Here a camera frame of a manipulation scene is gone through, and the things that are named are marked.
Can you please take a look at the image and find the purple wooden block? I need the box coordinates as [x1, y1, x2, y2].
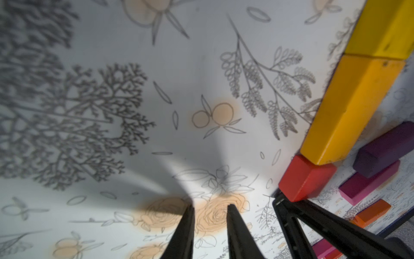
[353, 122, 414, 178]

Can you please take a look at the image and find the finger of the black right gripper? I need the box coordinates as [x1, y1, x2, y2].
[272, 192, 414, 259]

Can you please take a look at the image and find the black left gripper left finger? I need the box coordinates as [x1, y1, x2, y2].
[160, 205, 195, 259]

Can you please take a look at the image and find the pink wooden block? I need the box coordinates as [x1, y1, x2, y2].
[312, 239, 343, 259]

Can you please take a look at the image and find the magenta wooden block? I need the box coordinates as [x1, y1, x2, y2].
[339, 160, 401, 206]

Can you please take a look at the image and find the yellow wooden block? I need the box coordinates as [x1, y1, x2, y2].
[345, 0, 414, 60]

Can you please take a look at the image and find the orange wooden block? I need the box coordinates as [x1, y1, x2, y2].
[350, 199, 391, 228]

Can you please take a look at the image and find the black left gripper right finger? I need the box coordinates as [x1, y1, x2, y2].
[226, 204, 265, 259]

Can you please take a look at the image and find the small red wooden cube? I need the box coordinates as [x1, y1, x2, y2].
[279, 154, 337, 202]

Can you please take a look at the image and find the orange-yellow wooden block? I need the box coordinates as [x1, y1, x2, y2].
[300, 54, 405, 165]

